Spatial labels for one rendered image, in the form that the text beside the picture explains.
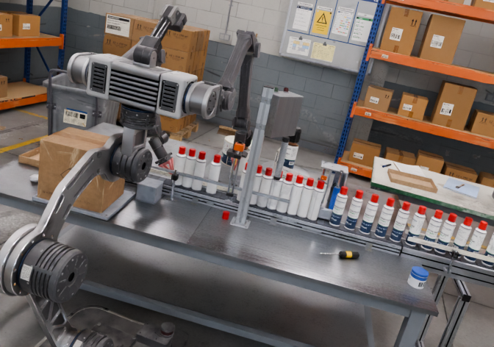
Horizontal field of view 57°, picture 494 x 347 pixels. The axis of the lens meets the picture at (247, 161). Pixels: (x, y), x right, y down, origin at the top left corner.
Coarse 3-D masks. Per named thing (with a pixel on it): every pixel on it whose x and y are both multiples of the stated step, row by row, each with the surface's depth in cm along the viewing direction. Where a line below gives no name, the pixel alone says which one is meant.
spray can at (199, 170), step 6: (198, 156) 230; (204, 156) 229; (198, 162) 229; (204, 162) 230; (198, 168) 230; (204, 168) 232; (198, 174) 231; (198, 180) 232; (192, 186) 234; (198, 186) 233
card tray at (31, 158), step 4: (36, 148) 249; (28, 152) 242; (32, 152) 246; (36, 152) 250; (20, 156) 235; (24, 156) 240; (28, 156) 243; (32, 156) 247; (36, 156) 248; (20, 160) 236; (24, 160) 235; (28, 160) 235; (32, 160) 235; (36, 160) 234; (28, 164) 236; (32, 164) 235; (36, 164) 235
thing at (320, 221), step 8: (152, 176) 240; (160, 176) 243; (168, 184) 236; (200, 192) 234; (216, 192) 238; (224, 200) 231; (232, 200) 232; (256, 208) 230; (264, 208) 232; (288, 216) 227; (296, 216) 229; (320, 224) 225; (328, 224) 227; (344, 224) 231; (352, 232) 224; (384, 240) 222
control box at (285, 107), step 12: (276, 96) 198; (288, 96) 201; (300, 96) 207; (276, 108) 199; (288, 108) 204; (300, 108) 210; (276, 120) 201; (288, 120) 207; (276, 132) 204; (288, 132) 210
